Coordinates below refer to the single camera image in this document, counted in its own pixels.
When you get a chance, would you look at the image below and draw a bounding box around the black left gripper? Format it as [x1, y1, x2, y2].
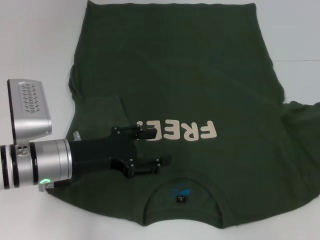
[69, 125, 173, 180]

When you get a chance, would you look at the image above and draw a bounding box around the dark green FREE t-shirt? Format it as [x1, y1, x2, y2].
[46, 0, 320, 222]

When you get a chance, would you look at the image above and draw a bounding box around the left arm cable with plug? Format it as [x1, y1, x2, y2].
[37, 179, 71, 193]

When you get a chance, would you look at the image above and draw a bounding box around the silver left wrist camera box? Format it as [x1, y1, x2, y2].
[6, 79, 54, 145]

